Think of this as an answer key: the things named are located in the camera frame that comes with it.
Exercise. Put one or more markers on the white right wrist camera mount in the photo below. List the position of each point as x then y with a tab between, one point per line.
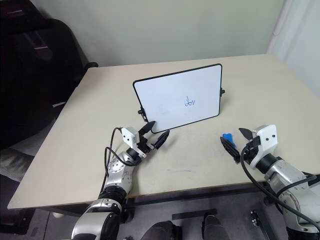
266	140

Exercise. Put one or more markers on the black framed whiteboard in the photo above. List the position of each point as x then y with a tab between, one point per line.
175	97

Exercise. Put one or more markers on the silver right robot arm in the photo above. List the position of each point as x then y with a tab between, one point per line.
285	180

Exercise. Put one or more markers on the white wall conduit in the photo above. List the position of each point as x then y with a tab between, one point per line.
278	25

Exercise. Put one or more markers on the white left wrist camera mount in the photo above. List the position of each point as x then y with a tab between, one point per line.
130	137

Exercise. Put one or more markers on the black table frame bar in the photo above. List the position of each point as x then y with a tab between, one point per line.
195	196

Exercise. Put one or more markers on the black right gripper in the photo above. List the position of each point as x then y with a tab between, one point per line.
252	148

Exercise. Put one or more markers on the black office chair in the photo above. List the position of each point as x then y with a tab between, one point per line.
37	75

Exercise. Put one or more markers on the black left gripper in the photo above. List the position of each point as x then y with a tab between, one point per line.
146	145

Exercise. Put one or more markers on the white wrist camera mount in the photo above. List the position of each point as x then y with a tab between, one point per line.
130	137
266	140

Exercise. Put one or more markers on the dark rounded shape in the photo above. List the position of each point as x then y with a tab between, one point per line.
213	227
161	231

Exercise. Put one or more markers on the black flat floor bar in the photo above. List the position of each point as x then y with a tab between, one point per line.
193	214

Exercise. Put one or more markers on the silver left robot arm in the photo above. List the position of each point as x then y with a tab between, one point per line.
113	175

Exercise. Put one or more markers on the small blue plastic block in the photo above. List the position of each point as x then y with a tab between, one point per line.
228	138

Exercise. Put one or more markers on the small black metal clamp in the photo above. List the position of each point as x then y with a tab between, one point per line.
255	218

